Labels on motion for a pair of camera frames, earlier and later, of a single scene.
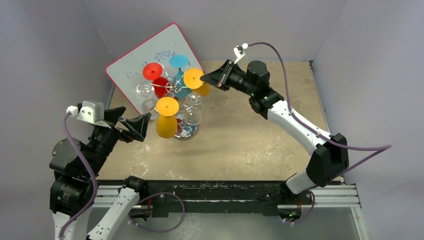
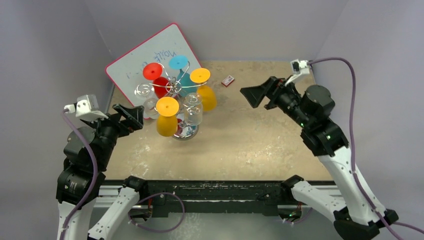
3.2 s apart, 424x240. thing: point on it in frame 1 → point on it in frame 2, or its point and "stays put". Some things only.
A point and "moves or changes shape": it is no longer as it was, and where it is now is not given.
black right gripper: (226, 78) → (272, 96)
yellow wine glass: (192, 80) moves or changes shape
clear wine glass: (192, 109) stays put
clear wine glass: (146, 90) stays put
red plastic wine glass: (153, 71) stays put
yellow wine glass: (167, 121) stays put
